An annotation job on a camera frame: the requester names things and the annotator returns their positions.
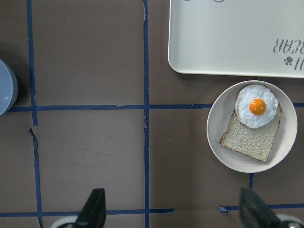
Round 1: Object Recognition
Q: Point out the bread slice on plate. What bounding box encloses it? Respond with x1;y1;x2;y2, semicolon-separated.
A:
219;90;282;162

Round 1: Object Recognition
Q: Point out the cream round plate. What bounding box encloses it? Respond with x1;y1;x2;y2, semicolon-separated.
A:
206;80;298;173

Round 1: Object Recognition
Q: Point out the blue bowl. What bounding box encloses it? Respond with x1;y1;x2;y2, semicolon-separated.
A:
0;60;18;115

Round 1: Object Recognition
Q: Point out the fried egg toy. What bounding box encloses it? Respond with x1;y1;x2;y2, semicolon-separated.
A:
235;85;278;129

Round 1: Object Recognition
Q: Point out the cream bear tray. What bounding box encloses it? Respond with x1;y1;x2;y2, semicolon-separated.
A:
168;0;304;78

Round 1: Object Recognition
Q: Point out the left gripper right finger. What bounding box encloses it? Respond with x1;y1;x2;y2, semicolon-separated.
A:
239;188;281;228

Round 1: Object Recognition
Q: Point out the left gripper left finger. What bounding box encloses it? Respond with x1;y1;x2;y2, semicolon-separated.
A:
75;188;106;228

